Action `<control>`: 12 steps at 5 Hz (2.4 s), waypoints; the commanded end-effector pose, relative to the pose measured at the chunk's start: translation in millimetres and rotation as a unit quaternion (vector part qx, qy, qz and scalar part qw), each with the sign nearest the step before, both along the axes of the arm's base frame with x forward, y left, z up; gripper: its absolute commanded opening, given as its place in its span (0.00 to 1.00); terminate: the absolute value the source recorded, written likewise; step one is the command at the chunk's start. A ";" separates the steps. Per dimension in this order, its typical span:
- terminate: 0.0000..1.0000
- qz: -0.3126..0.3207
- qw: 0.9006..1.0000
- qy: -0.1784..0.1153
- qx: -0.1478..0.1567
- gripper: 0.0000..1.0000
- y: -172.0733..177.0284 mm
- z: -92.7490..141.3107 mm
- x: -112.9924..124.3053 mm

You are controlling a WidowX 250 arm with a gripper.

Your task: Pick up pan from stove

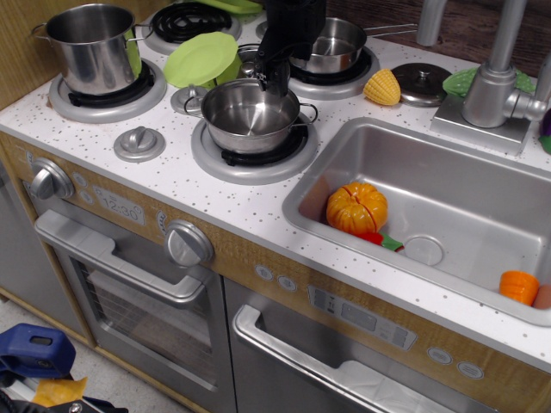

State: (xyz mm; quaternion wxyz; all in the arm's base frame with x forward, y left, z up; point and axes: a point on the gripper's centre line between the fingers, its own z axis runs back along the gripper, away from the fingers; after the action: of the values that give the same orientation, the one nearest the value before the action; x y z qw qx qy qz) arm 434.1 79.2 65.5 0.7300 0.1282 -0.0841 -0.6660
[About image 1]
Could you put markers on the grey countertop knob front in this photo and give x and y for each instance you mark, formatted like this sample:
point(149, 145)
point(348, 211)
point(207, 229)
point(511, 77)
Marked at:
point(140, 144)

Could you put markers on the toy dishwasher door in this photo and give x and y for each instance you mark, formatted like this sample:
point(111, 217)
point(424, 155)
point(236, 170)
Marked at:
point(286, 362)

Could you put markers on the purple toy eggplant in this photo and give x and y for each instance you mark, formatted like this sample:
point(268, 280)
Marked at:
point(545, 133)

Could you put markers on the green plastic plate at back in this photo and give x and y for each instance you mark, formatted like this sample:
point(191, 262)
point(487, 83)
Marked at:
point(236, 7)

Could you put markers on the tall steel stock pot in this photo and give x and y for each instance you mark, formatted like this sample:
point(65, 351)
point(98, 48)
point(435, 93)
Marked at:
point(97, 49)

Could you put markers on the small orange toy piece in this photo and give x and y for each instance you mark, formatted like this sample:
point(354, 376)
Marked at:
point(519, 286)

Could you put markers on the light green plastic plate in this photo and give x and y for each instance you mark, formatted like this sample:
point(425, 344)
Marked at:
point(207, 60)

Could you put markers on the small steel two-handled pan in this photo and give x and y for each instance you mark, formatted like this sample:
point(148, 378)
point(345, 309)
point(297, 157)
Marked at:
point(242, 118)

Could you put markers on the silver oven knob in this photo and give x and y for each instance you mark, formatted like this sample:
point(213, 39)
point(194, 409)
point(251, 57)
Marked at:
point(50, 180)
point(186, 245)

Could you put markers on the back right stove burner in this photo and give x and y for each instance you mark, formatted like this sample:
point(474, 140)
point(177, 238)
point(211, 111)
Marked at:
point(333, 86)

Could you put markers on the front left stove burner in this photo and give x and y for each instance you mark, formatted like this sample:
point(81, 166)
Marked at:
point(134, 100)

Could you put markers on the green toy leafy vegetable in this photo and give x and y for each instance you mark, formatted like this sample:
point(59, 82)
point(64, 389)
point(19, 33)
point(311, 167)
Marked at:
point(459, 83)

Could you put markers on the steel pot lid with knob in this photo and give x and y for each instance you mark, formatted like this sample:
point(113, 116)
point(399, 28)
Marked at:
point(421, 84)

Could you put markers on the grey toy sink basin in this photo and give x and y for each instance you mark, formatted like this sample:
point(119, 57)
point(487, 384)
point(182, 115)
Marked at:
point(464, 216)

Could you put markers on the red green toy strawberry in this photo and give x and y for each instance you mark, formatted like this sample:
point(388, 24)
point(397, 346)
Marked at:
point(382, 240)

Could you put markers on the right silver oven knob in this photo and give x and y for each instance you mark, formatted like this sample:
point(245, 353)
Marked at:
point(186, 245)

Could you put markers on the stove burner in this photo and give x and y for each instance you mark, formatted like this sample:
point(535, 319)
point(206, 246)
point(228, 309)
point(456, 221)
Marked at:
point(134, 100)
point(224, 166)
point(333, 86)

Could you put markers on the yellow toy corn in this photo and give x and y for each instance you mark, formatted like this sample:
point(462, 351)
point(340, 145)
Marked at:
point(383, 88)

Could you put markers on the grey countertop knob back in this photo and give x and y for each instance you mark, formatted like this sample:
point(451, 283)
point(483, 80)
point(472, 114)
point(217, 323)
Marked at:
point(188, 100)

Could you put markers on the toy oven door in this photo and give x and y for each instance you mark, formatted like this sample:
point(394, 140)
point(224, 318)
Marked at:
point(167, 322)

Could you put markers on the grey countertop knob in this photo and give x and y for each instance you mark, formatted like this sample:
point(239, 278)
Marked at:
point(140, 144)
point(188, 100)

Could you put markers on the oven clock display panel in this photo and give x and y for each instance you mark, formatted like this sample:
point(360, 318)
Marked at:
point(121, 206)

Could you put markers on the steel saucepan with long handle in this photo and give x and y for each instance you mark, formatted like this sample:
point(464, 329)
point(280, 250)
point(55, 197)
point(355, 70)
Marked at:
point(340, 44)

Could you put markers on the blue plastic clamp tool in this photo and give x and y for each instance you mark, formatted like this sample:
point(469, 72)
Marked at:
point(33, 352)

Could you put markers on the left silver oven knob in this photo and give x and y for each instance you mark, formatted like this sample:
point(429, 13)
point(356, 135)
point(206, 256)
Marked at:
point(50, 180)

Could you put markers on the orange toy pumpkin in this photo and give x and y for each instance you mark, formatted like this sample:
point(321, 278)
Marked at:
point(357, 208)

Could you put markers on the silver toy faucet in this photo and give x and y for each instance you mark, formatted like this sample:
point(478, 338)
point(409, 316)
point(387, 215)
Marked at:
point(495, 113)

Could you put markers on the front right stove burner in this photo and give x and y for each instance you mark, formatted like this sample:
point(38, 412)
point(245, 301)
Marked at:
point(224, 166)

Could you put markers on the back left coil burner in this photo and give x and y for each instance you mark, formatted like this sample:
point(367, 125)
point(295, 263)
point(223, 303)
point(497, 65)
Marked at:
point(177, 23)

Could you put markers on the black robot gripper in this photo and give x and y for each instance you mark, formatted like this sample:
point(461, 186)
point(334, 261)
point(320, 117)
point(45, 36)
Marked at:
point(293, 28)

